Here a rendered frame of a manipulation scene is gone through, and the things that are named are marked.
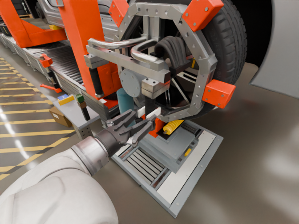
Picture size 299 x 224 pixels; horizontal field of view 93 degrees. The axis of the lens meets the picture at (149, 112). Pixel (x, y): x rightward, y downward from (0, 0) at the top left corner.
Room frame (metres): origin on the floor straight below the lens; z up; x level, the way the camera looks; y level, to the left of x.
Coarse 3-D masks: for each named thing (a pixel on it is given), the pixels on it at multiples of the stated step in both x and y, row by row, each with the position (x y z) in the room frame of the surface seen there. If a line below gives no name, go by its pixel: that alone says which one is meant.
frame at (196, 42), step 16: (128, 16) 0.74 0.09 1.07; (160, 16) 0.63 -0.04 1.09; (176, 16) 0.58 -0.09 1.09; (128, 32) 0.81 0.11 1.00; (192, 32) 0.54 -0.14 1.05; (192, 48) 0.53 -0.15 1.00; (208, 48) 0.53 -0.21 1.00; (208, 64) 0.48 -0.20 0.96; (208, 80) 0.51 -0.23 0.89; (144, 96) 0.77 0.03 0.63; (176, 112) 0.54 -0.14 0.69; (192, 112) 0.49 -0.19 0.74
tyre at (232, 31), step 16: (144, 0) 0.79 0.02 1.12; (160, 0) 0.73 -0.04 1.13; (176, 0) 0.68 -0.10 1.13; (224, 0) 0.71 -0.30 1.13; (224, 16) 0.60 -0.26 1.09; (208, 32) 0.58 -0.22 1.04; (224, 32) 0.55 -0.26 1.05; (240, 32) 0.64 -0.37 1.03; (128, 48) 0.88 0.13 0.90; (224, 48) 0.54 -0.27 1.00; (240, 48) 0.60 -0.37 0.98; (224, 64) 0.52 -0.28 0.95; (240, 64) 0.60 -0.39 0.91; (224, 80) 0.51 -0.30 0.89
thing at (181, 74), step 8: (136, 32) 0.85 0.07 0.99; (168, 56) 0.77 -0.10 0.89; (192, 56) 0.63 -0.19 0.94; (184, 72) 0.65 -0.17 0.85; (176, 80) 0.69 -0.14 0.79; (192, 80) 0.62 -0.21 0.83; (176, 88) 0.90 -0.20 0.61; (160, 96) 0.79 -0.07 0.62; (168, 96) 0.72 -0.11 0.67; (176, 96) 0.79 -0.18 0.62; (184, 96) 0.64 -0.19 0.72; (192, 96) 0.72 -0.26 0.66; (160, 104) 0.71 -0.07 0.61; (168, 104) 0.70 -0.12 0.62; (176, 104) 0.68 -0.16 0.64; (184, 104) 0.63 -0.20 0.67
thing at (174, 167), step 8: (144, 144) 0.73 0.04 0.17; (192, 144) 0.73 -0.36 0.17; (152, 152) 0.67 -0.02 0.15; (160, 152) 0.67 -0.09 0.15; (184, 152) 0.67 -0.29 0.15; (160, 160) 0.61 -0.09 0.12; (168, 160) 0.60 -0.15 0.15; (184, 160) 0.60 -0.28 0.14; (168, 168) 0.56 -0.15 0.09; (176, 168) 0.52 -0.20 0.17
